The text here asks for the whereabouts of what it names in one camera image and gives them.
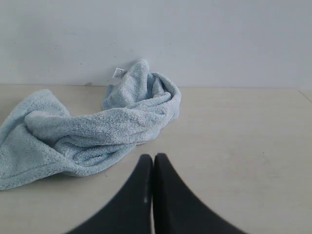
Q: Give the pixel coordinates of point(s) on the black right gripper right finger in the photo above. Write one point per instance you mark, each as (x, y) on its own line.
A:
(177, 210)

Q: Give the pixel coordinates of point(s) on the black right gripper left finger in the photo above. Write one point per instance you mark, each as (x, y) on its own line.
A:
(129, 211)

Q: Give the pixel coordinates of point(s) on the light blue fluffy towel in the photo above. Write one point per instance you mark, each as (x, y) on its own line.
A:
(40, 138)

